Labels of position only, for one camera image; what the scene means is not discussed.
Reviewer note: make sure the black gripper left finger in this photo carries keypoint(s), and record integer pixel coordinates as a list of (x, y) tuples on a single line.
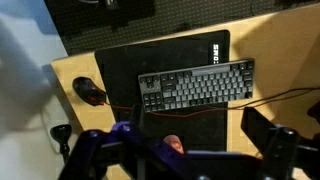
[(137, 117)]

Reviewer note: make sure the black red computer mouse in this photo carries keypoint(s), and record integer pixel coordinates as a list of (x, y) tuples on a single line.
[(88, 91)]

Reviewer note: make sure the black desk mat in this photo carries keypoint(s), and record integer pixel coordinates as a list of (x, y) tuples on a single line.
[(199, 128)]

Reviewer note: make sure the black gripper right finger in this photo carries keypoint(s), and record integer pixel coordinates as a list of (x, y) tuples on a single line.
[(261, 132)]

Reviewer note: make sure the black mechanical keyboard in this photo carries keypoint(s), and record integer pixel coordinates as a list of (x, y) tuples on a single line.
[(197, 86)]

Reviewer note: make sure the pink soda can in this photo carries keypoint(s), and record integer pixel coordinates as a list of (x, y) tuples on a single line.
[(174, 142)]

